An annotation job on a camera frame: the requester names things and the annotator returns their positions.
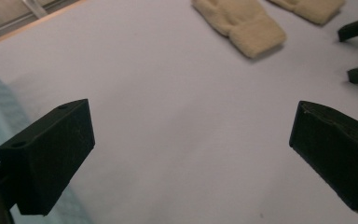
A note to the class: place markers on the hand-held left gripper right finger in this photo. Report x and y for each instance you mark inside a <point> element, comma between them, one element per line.
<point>338,155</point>

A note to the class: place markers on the beige glove with orange fingers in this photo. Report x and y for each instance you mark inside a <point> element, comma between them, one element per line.
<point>313,9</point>

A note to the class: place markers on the white desk frame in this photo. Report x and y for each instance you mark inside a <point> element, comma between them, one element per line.
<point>34,7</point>

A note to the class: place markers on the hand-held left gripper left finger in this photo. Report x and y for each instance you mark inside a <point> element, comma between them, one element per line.
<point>49,155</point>

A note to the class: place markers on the beige knitted glove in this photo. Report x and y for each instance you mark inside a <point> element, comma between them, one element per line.
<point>245,25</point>

